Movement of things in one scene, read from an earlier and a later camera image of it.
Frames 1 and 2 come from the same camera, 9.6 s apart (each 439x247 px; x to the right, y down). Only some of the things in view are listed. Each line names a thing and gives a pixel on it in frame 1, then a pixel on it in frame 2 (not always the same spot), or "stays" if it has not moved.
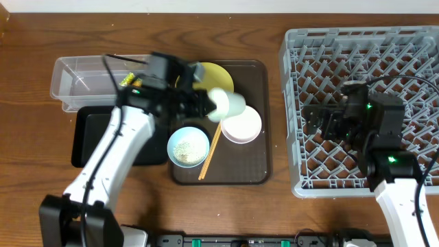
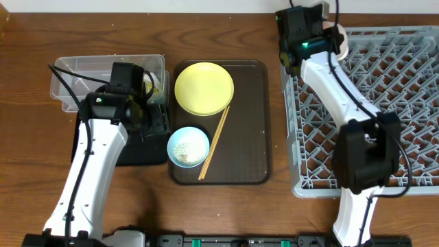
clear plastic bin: x=92 y=79 stays
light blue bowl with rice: x=188 y=147 stays
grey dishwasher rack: x=320 y=60 stays
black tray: x=89 y=122 stays
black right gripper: x=324 y=123 → x=333 y=38
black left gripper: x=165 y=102 → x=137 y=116
